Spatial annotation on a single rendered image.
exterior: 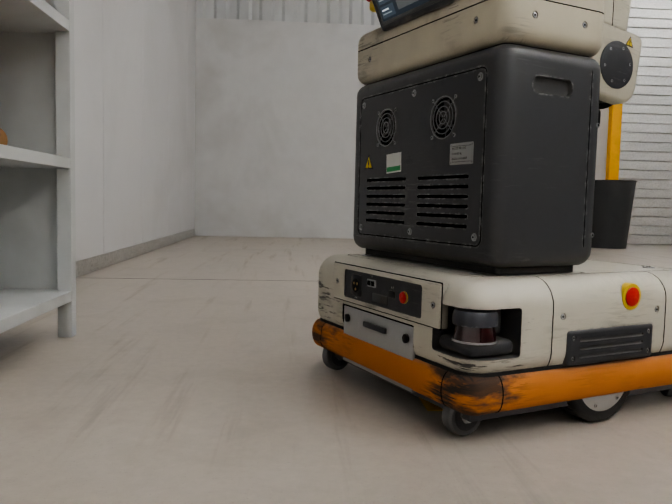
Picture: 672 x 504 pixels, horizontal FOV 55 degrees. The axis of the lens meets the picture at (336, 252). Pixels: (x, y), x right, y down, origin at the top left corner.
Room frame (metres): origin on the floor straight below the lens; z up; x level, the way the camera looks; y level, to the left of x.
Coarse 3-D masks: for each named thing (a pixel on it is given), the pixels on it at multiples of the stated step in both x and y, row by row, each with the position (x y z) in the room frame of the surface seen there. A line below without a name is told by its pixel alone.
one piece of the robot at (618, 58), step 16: (608, 0) 1.46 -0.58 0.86; (624, 0) 1.48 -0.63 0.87; (608, 16) 1.46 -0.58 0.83; (624, 16) 1.48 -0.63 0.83; (608, 32) 1.46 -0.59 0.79; (624, 32) 1.49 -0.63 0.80; (608, 48) 1.46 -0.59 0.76; (624, 48) 1.48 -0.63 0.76; (640, 48) 1.51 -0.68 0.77; (608, 64) 1.46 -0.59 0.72; (624, 64) 1.48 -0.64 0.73; (608, 80) 1.46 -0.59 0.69; (624, 80) 1.48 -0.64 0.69; (608, 96) 1.47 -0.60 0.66; (624, 96) 1.49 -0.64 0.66
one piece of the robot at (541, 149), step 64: (512, 0) 1.13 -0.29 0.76; (576, 0) 1.20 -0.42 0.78; (384, 64) 1.47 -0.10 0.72; (448, 64) 1.27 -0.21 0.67; (512, 64) 1.13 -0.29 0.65; (576, 64) 1.20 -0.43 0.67; (384, 128) 1.50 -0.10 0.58; (448, 128) 1.25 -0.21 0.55; (512, 128) 1.14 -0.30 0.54; (576, 128) 1.20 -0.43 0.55; (384, 192) 1.46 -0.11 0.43; (448, 192) 1.25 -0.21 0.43; (512, 192) 1.14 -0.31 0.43; (576, 192) 1.21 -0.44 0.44; (384, 256) 1.51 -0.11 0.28; (448, 256) 1.26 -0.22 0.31; (512, 256) 1.14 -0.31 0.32; (576, 256) 1.21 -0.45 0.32
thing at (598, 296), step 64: (320, 320) 1.57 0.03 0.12; (384, 320) 1.30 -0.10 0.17; (448, 320) 1.16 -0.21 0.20; (512, 320) 1.12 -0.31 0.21; (576, 320) 1.16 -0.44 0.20; (640, 320) 1.24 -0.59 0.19; (448, 384) 1.09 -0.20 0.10; (512, 384) 1.09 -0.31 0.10; (576, 384) 1.16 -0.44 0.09; (640, 384) 1.25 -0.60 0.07
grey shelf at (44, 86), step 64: (0, 0) 1.58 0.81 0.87; (64, 0) 1.85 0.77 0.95; (0, 64) 1.87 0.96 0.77; (64, 64) 1.85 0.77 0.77; (64, 128) 1.85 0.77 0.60; (0, 192) 1.87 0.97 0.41; (64, 192) 1.85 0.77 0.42; (0, 256) 1.87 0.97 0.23; (64, 256) 1.85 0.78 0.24; (0, 320) 1.40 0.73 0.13; (64, 320) 1.85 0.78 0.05
